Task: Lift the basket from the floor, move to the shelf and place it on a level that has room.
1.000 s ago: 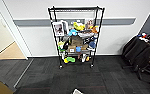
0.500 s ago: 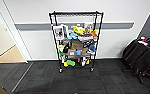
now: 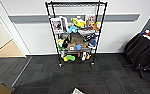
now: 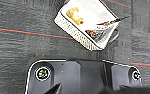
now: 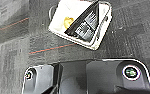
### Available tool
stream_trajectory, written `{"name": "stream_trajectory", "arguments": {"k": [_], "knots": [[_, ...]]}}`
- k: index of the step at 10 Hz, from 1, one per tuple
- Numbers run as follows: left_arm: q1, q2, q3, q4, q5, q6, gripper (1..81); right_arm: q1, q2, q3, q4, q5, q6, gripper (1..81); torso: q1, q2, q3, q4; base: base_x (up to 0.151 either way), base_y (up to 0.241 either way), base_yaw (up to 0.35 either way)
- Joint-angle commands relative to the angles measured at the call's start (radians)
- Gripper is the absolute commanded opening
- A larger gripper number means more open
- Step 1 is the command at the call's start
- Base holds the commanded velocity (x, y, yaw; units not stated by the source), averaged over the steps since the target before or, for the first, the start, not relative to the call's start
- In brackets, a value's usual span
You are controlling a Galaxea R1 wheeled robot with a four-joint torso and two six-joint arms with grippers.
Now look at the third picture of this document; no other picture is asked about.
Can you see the pale basket with dark spots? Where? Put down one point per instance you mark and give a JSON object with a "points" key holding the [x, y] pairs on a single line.
{"points": [[77, 91]]}

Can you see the light blue cup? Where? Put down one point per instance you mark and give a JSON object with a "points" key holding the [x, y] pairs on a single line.
{"points": [[78, 47]]}

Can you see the small cardboard box white label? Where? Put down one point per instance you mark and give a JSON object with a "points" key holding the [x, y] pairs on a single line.
{"points": [[71, 47]]}

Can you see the large brown cardboard box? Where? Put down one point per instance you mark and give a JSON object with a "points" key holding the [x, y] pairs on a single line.
{"points": [[77, 38]]}

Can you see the yellow-green toy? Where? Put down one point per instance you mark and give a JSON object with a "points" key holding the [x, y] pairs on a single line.
{"points": [[70, 58]]}

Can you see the black and white bottle pack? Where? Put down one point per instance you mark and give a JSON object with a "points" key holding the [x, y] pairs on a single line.
{"points": [[84, 56]]}

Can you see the black and white toy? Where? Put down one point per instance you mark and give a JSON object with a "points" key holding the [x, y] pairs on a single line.
{"points": [[62, 52]]}

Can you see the green and yellow toy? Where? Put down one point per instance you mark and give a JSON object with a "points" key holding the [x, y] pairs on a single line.
{"points": [[60, 43]]}

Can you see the small orange bottle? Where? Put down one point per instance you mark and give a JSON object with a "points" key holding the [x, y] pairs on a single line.
{"points": [[88, 56]]}

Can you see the blue plush toy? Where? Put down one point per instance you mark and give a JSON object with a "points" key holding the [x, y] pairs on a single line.
{"points": [[73, 29]]}

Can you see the dark blue cap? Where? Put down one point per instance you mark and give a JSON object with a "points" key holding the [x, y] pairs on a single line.
{"points": [[93, 42]]}

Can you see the flat box with photo print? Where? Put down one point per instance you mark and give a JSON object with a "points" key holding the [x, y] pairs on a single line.
{"points": [[86, 32]]}

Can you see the yellow plush toy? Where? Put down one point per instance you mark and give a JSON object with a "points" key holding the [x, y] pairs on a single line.
{"points": [[79, 22]]}

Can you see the plain white flat box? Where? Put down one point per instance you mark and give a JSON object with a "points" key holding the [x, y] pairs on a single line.
{"points": [[64, 22]]}

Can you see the black draped garment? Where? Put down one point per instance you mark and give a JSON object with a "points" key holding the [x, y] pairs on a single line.
{"points": [[139, 50]]}

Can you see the black office chair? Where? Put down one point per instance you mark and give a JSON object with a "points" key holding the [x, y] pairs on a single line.
{"points": [[147, 69]]}

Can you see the white door frame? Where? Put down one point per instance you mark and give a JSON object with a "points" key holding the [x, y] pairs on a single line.
{"points": [[14, 33]]}

